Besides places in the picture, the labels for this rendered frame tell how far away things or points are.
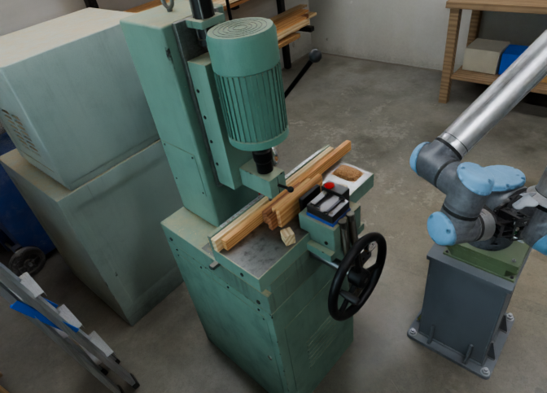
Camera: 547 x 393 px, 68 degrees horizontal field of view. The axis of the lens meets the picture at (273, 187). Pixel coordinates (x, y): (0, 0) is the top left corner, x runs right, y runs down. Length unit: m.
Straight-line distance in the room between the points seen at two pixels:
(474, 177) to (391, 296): 1.27
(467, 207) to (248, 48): 0.66
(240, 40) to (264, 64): 0.08
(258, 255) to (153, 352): 1.15
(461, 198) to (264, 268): 0.56
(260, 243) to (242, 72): 0.53
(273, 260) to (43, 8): 2.50
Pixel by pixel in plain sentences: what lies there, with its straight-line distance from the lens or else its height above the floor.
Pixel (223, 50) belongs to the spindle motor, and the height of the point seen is 1.48.
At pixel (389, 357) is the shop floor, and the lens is 2.06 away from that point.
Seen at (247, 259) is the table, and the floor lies 0.90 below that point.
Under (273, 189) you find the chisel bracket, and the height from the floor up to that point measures 1.03.
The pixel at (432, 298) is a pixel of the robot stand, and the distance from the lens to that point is 1.89.
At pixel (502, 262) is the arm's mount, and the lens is 1.64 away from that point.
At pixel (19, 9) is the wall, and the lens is 3.20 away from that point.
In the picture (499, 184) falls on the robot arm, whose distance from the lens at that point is 1.51.
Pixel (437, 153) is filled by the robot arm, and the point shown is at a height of 1.14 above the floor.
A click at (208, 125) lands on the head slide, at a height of 1.23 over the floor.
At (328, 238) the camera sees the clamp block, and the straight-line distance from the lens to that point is 1.23.
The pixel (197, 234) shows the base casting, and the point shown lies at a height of 0.80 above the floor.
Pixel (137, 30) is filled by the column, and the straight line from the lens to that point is 1.26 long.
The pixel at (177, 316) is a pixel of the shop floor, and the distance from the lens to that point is 2.34.
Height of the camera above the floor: 1.79
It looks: 38 degrees down
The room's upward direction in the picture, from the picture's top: 9 degrees counter-clockwise
